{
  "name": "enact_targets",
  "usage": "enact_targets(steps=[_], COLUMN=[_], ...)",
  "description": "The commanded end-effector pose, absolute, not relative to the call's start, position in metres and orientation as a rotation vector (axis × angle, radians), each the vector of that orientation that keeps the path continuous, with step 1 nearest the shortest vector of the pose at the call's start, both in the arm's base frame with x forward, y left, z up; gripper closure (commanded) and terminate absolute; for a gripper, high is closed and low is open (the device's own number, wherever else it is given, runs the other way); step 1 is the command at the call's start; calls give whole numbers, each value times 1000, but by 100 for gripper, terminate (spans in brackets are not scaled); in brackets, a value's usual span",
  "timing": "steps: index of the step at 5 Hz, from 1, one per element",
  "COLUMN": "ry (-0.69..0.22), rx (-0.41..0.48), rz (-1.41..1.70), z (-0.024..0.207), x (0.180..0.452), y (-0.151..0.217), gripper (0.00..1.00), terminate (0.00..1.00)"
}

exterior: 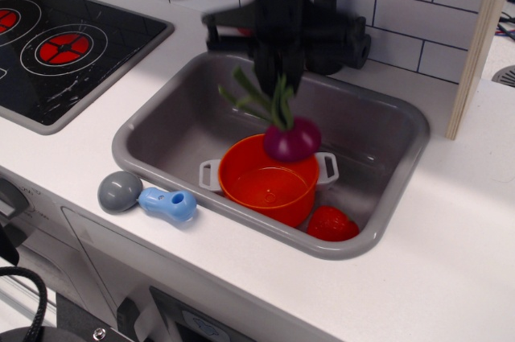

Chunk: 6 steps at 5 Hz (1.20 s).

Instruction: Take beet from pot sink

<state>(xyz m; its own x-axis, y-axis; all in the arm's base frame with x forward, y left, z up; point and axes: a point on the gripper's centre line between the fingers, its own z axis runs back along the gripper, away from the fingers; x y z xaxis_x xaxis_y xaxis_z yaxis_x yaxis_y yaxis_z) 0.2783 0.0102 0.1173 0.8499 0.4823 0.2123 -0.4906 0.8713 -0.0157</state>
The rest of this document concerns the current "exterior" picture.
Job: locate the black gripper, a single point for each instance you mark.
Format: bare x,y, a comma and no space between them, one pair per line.
277,24

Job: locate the purple toy beet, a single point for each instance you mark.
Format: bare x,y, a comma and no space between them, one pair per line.
287,138

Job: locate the grey plastic sink basin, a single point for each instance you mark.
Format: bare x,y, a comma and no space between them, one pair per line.
377,141

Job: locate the orange toy pot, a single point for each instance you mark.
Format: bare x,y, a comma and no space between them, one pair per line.
284,192

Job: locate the dark grey toy faucet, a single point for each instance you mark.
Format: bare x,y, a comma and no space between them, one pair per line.
350,48

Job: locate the red toy strawberry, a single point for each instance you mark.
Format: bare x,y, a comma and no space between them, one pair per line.
330,224

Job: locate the grey and blue toy ladle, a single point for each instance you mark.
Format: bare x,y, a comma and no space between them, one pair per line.
121,191

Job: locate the black toy stove top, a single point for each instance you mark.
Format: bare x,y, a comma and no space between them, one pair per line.
59,56

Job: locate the round metal drain grille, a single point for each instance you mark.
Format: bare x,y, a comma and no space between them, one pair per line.
505,76

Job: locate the light wooden side panel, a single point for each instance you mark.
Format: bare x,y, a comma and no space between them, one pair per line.
484,31

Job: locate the grey oven knob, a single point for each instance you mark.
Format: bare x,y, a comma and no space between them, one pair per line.
13,202

